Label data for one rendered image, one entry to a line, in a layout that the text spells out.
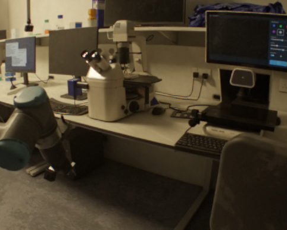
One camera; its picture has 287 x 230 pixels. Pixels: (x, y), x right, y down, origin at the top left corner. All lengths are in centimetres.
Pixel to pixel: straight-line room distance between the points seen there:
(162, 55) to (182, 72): 21
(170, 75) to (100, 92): 79
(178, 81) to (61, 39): 95
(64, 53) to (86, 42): 24
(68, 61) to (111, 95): 69
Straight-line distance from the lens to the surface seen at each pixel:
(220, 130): 117
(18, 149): 56
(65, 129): 77
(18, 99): 65
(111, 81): 131
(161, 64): 201
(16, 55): 270
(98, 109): 138
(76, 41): 186
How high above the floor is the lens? 120
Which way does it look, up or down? 18 degrees down
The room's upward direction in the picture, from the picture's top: straight up
